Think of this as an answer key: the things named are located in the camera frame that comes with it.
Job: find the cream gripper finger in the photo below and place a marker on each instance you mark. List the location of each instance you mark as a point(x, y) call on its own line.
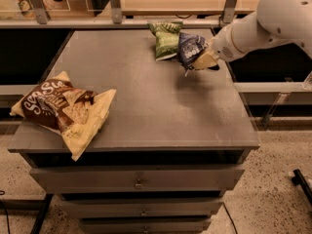
point(206, 60)

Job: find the blue chip bag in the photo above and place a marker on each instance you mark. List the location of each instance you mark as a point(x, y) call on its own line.
point(189, 48)

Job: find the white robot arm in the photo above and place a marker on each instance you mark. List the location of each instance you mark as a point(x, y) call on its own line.
point(274, 23)

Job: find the green jalapeno chip bag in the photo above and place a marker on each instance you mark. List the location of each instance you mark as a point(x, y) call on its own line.
point(167, 36)

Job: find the brown and cream chip bag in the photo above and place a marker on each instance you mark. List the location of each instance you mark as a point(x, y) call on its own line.
point(75, 114)

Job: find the grey drawer cabinet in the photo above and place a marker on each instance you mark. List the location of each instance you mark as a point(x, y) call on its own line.
point(160, 116)

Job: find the black bar on floor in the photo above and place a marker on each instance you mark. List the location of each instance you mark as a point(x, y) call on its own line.
point(298, 179)

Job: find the top grey drawer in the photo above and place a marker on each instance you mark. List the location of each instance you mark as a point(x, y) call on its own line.
point(67, 180)

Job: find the grey drawer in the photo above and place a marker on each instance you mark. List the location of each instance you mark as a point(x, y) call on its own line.
point(141, 207)
point(67, 180)
point(150, 225)

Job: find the clear acrylic barrier panel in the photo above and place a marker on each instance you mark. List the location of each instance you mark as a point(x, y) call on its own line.
point(44, 11)

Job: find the middle grey drawer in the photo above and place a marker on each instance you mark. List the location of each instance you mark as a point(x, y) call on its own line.
point(141, 207)

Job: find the bottom grey drawer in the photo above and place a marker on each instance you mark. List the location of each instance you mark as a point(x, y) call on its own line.
point(150, 225)

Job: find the black leg at left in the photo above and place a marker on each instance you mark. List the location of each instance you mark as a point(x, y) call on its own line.
point(45, 204)

